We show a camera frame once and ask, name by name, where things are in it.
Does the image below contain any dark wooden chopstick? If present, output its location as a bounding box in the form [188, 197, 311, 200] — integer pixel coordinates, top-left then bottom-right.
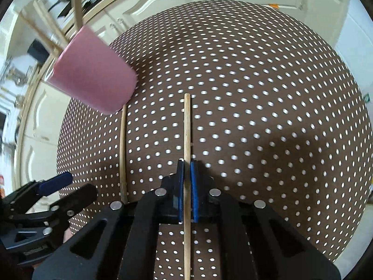
[72, 0, 83, 32]

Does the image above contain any brown polka dot tablecloth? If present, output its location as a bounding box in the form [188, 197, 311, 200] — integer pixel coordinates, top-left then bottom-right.
[55, 0, 373, 280]

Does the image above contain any pink utensil cup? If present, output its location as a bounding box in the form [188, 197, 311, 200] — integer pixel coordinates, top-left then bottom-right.
[47, 25, 137, 114]

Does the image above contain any black knife block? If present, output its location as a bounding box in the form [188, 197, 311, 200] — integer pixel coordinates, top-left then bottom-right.
[27, 39, 50, 64]

